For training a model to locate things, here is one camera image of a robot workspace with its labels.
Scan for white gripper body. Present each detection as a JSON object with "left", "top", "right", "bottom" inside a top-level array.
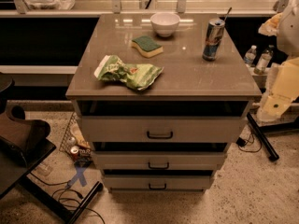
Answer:
[{"left": 257, "top": 58, "right": 299, "bottom": 122}]

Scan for grey top drawer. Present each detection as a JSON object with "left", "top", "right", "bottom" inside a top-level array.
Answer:
[{"left": 77, "top": 116, "right": 247, "bottom": 143}]

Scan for grey drawer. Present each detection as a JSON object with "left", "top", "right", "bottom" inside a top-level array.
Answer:
[
  {"left": 92, "top": 151, "right": 226, "bottom": 171},
  {"left": 77, "top": 116, "right": 247, "bottom": 143},
  {"left": 104, "top": 175, "right": 214, "bottom": 190}
]

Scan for dark robot base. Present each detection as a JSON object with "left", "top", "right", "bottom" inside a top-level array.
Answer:
[{"left": 0, "top": 73, "right": 56, "bottom": 199}]

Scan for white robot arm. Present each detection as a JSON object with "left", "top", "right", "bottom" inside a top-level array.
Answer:
[{"left": 257, "top": 0, "right": 299, "bottom": 122}]

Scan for grey drawer cabinet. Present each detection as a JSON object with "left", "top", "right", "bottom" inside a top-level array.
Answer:
[{"left": 66, "top": 13, "right": 261, "bottom": 182}]

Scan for grey middle drawer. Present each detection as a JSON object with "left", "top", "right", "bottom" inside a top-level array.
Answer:
[{"left": 92, "top": 151, "right": 226, "bottom": 171}]

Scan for grey bottom drawer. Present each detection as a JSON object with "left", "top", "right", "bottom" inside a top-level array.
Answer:
[{"left": 104, "top": 175, "right": 214, "bottom": 190}]

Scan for clear bottle with yellow liquid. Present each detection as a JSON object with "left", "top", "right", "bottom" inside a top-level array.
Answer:
[{"left": 253, "top": 45, "right": 274, "bottom": 75}]

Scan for small clear water bottle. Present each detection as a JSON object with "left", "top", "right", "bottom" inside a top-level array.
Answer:
[{"left": 243, "top": 45, "right": 257, "bottom": 67}]

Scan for black floor bar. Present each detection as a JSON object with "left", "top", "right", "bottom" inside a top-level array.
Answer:
[{"left": 247, "top": 113, "right": 279, "bottom": 161}]

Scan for blue silver energy drink can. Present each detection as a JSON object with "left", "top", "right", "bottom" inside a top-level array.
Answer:
[{"left": 202, "top": 19, "right": 225, "bottom": 61}]

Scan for white bowl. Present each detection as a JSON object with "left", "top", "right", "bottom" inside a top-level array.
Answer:
[{"left": 150, "top": 12, "right": 180, "bottom": 37}]

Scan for green yellow sponge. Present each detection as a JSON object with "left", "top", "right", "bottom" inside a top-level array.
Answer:
[{"left": 131, "top": 35, "right": 164, "bottom": 58}]

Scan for green crumpled chip bag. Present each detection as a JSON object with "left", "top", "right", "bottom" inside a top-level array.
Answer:
[{"left": 93, "top": 55, "right": 164, "bottom": 91}]

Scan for red soda can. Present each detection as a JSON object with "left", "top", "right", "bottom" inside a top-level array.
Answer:
[{"left": 70, "top": 146, "right": 79, "bottom": 161}]

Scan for blue tape cross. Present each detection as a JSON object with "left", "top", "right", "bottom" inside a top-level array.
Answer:
[{"left": 67, "top": 166, "right": 87, "bottom": 188}]

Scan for black stand leg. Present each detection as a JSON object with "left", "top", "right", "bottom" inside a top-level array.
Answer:
[{"left": 19, "top": 175, "right": 105, "bottom": 224}]

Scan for wire basket with trash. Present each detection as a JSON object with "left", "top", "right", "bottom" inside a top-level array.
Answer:
[{"left": 59, "top": 113, "right": 92, "bottom": 161}]

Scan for black floor cables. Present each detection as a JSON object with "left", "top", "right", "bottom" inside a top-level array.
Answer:
[{"left": 29, "top": 171, "right": 107, "bottom": 224}]

